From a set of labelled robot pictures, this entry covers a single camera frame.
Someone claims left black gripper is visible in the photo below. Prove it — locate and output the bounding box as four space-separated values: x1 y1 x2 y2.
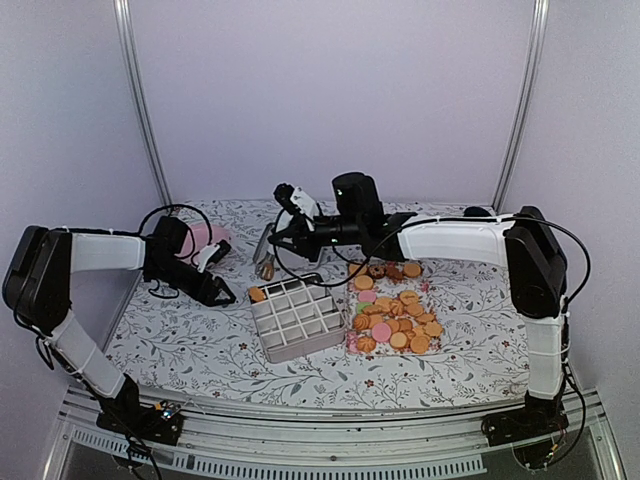
148 256 237 306

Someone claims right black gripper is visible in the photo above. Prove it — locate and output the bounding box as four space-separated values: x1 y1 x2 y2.
268 213 364 262

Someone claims orange round cookie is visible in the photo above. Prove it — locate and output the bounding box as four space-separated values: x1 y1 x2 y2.
248 287 266 303

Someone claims metal tongs white handle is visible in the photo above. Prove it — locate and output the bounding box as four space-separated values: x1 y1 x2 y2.
252 222 275 281

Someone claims metal divided cookie tin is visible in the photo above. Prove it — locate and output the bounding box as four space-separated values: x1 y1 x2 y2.
249 273 346 364

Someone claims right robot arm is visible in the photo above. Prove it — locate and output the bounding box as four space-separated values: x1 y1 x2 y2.
268 172 569 436

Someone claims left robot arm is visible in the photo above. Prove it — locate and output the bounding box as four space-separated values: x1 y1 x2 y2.
2 216 236 434

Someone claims metal tin lid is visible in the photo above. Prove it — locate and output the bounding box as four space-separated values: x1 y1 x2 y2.
253 222 326 270

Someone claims pink plate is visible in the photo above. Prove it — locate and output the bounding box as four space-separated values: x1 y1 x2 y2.
177 221 231 263

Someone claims floral tablecloth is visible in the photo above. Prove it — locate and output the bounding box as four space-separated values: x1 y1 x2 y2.
105 200 529 410

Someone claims chocolate donut cookie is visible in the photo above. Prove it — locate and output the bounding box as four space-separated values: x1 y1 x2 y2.
368 265 386 279

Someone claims floral cookie tray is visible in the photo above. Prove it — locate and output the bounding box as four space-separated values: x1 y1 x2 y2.
345 261 444 357

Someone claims pink round cookie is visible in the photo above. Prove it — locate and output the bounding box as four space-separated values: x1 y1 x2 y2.
371 322 393 343

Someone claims swirl butter cookie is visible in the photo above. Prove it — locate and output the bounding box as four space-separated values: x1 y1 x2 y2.
356 336 377 354

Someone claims dark blue mug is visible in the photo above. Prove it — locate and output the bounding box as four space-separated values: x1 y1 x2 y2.
463 206 493 218

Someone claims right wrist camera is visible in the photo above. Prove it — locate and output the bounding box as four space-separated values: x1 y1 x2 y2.
274 183 320 232

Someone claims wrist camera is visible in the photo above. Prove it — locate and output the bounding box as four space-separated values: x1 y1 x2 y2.
274 183 320 232
195 239 231 273

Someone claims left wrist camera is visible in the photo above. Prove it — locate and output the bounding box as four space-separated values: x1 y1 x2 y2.
195 239 231 273

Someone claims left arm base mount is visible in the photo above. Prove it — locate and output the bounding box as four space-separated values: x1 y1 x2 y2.
96 398 184 446

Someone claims front aluminium rail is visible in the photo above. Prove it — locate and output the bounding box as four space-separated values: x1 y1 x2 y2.
43 388 626 479

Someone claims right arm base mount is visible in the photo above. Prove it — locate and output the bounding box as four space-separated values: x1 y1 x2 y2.
481 396 569 470

